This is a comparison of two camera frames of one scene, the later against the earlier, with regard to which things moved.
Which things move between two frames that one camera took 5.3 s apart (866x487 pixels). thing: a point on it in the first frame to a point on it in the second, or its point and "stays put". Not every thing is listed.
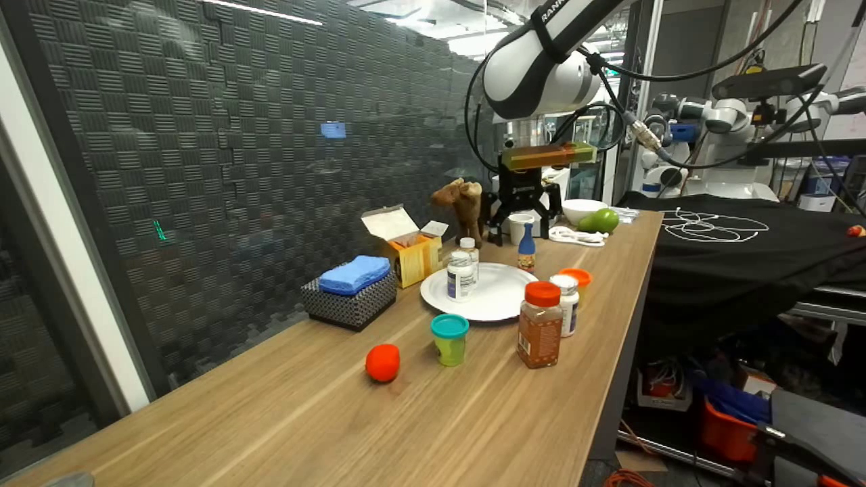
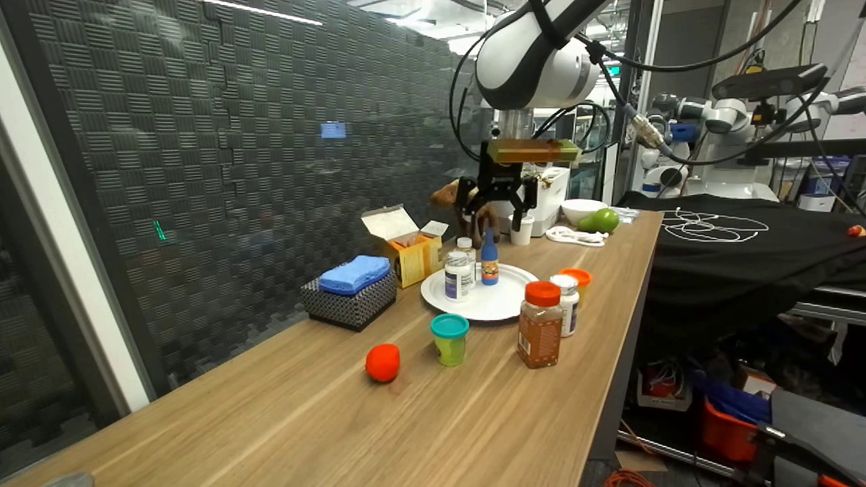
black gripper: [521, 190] to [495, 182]
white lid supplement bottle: [568, 301] stays put
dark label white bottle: [458, 275] stays put
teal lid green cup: [450, 336] stays put
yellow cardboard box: [418, 250] stays put
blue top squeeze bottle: [529, 240] to [491, 259]
